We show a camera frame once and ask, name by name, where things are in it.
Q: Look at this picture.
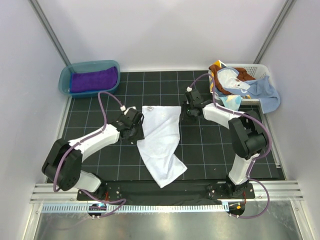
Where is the teal transparent plastic bin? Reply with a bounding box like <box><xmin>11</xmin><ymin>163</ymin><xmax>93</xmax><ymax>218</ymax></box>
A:
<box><xmin>58</xmin><ymin>60</ymin><xmax>121</xmax><ymax>98</ymax></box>

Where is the brown towel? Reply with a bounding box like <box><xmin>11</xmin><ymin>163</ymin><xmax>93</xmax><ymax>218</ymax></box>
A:
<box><xmin>209</xmin><ymin>64</ymin><xmax>255</xmax><ymax>97</ymax></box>

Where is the black grid cutting mat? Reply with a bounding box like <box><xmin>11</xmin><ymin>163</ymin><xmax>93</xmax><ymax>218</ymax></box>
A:
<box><xmin>46</xmin><ymin>70</ymin><xmax>286</xmax><ymax>182</ymax></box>

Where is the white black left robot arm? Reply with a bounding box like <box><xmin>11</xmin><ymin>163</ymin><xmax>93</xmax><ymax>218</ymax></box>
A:
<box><xmin>41</xmin><ymin>107</ymin><xmax>145</xmax><ymax>200</ymax></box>

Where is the slotted cable duct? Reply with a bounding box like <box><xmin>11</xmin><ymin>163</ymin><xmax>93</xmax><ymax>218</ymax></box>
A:
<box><xmin>41</xmin><ymin>202</ymin><xmax>229</xmax><ymax>214</ymax></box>

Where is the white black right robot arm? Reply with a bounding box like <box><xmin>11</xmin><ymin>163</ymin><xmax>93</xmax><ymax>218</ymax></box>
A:
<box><xmin>180</xmin><ymin>87</ymin><xmax>272</xmax><ymax>198</ymax></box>

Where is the aluminium frame rail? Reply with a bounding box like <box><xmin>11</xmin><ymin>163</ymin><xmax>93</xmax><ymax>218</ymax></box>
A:
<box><xmin>29</xmin><ymin>180</ymin><xmax>304</xmax><ymax>204</ymax></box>

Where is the white printed towel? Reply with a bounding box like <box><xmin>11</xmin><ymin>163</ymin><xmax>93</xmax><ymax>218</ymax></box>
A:
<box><xmin>216</xmin><ymin>67</ymin><xmax>255</xmax><ymax>95</ymax></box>

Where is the purple towel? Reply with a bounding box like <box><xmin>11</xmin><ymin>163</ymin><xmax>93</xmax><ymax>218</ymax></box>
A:
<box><xmin>69</xmin><ymin>66</ymin><xmax>118</xmax><ymax>93</ymax></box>

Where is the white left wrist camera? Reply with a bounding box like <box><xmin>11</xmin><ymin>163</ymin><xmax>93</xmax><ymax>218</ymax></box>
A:
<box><xmin>120</xmin><ymin>105</ymin><xmax>136</xmax><ymax>115</ymax></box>

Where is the light blue towel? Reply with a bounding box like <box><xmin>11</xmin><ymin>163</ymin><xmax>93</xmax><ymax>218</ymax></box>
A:
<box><xmin>240</xmin><ymin>75</ymin><xmax>281</xmax><ymax>114</ymax></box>

